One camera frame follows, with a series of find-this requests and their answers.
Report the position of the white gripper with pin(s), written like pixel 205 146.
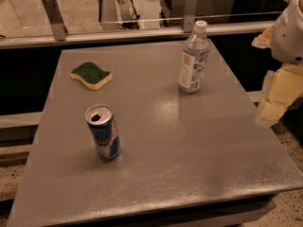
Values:
pixel 290 37

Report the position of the blue plastic water bottle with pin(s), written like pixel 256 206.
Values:
pixel 194 58

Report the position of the green yellow sponge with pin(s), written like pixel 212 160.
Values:
pixel 91 76

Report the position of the blue silver energy drink can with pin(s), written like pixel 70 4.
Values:
pixel 100 120

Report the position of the right metal bracket post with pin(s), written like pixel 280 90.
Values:
pixel 189 15

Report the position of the metal bracket post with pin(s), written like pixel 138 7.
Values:
pixel 55 19
pixel 189 15

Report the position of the horizontal metal rail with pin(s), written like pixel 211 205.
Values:
pixel 127 36

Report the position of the left metal bracket post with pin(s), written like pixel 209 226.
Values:
pixel 55 19

